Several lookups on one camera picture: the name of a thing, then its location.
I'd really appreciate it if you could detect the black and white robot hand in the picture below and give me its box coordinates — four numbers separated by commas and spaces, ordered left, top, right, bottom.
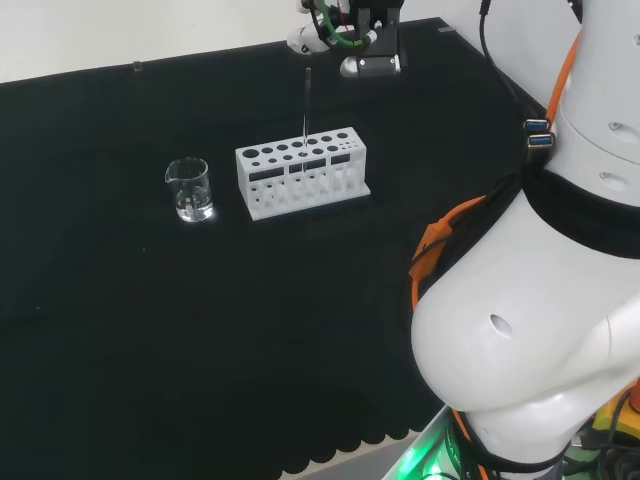
287, 0, 409, 79

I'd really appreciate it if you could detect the clear glass rod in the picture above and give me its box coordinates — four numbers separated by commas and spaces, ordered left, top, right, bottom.
300, 66, 314, 149

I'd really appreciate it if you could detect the white test tube rack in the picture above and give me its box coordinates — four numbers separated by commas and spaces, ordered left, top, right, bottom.
234, 127, 372, 222

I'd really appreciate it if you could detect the small clear glass beaker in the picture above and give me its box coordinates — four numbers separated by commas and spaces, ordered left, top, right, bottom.
164, 157, 217, 224

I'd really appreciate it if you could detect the black bench cloth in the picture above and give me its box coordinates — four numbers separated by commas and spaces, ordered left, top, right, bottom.
0, 17, 551, 480

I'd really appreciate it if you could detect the yellow stop button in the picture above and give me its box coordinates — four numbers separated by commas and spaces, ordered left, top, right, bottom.
592, 379, 640, 441

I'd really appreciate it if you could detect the green cable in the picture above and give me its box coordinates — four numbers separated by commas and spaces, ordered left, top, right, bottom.
309, 0, 375, 50

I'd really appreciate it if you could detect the black cable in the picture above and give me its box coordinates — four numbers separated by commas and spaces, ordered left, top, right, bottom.
477, 0, 531, 120

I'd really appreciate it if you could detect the orange cable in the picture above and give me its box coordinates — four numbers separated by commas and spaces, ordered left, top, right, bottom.
407, 29, 584, 314

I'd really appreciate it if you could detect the grey metal base plate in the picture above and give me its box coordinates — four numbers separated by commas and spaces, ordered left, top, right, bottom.
384, 404, 481, 480

